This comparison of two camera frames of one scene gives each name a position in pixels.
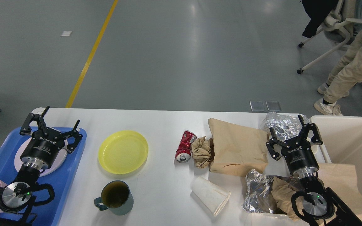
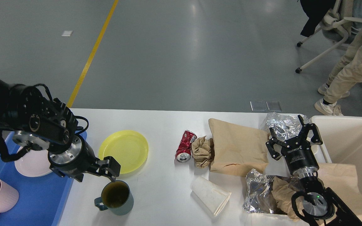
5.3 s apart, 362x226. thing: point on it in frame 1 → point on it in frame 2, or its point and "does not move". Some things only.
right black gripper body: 298,153 does not move
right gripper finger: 316,138 does not move
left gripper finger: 72,137 → 109,164
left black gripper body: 43,148 → 74,161
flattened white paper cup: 212,197 does not move
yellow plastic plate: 123,152 does not move
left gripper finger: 26,129 → 78,175
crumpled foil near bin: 285,127 does not move
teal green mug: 116,196 does not move
